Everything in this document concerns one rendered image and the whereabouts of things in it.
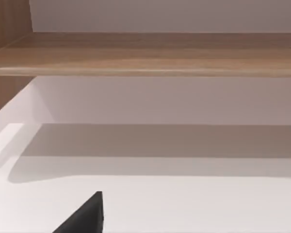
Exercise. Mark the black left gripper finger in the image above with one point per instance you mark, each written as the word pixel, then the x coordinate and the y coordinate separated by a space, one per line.
pixel 88 217

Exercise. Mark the wooden open shelf unit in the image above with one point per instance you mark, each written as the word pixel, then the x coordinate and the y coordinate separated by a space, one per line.
pixel 145 54

